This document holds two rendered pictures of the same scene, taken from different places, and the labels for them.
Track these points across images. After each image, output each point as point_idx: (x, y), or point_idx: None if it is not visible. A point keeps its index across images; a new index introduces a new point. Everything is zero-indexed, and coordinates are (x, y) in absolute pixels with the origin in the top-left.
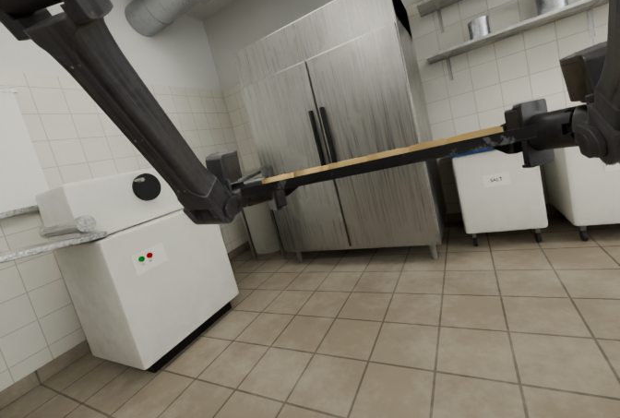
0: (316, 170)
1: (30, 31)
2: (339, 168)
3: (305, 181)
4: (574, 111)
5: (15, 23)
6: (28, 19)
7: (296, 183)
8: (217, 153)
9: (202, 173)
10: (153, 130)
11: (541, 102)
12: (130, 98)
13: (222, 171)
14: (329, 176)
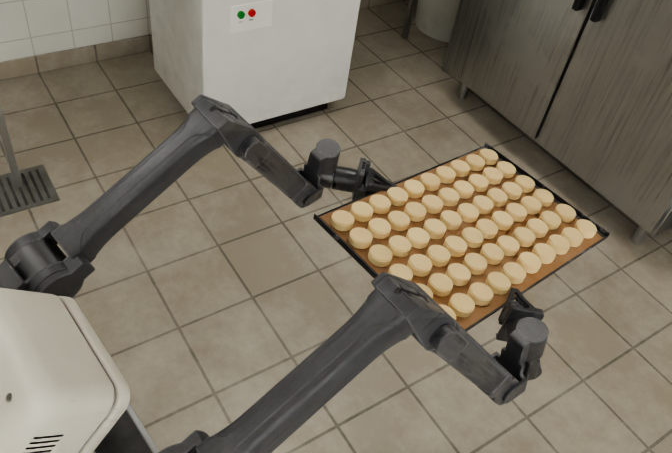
0: (362, 244)
1: None
2: (365, 264)
3: (348, 250)
4: None
5: None
6: None
7: (343, 246)
8: (323, 145)
9: (297, 183)
10: (271, 177)
11: (537, 315)
12: (264, 168)
13: (318, 170)
14: (359, 262)
